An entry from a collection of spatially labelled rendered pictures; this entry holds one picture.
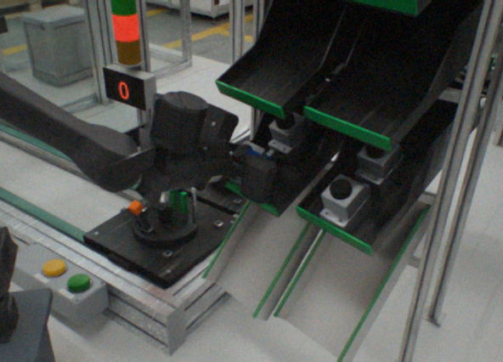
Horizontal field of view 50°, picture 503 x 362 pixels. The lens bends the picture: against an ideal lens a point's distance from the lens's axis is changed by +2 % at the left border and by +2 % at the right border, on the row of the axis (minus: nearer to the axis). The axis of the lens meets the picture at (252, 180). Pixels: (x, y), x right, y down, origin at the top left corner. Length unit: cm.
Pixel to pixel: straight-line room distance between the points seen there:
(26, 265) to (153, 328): 28
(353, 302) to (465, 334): 34
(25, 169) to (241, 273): 78
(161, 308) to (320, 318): 28
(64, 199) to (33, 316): 56
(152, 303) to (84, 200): 45
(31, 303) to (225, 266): 32
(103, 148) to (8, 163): 94
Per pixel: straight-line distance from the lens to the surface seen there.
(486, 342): 117
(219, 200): 123
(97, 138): 68
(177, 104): 67
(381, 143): 66
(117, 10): 117
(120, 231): 116
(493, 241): 144
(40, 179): 149
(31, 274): 112
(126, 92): 122
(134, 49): 119
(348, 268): 90
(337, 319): 89
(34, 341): 85
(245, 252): 97
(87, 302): 105
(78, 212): 134
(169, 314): 98
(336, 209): 75
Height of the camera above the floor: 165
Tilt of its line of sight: 31 degrees down
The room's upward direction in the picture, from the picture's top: 2 degrees clockwise
